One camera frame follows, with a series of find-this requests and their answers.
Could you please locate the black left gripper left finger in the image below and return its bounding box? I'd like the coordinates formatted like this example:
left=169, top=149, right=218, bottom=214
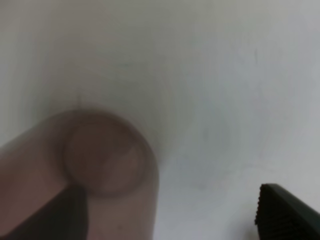
left=2, top=185, right=89, bottom=240

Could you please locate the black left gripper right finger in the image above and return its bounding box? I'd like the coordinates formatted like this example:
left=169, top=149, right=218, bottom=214
left=254, top=183, right=320, bottom=240

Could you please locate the translucent pink plastic cup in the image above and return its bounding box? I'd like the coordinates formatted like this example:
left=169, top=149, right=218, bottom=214
left=0, top=110, right=159, bottom=240

